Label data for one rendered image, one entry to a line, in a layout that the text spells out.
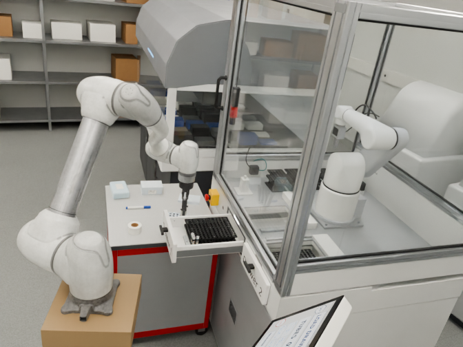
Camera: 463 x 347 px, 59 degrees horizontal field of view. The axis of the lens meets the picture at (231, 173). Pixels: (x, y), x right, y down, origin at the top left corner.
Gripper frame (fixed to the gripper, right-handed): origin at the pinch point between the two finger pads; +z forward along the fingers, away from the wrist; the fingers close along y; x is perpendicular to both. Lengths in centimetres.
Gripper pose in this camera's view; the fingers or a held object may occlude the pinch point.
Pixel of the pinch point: (183, 213)
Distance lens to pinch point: 221.3
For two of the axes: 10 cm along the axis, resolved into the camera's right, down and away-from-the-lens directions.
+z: -1.3, 8.9, 4.3
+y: -0.2, -4.4, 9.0
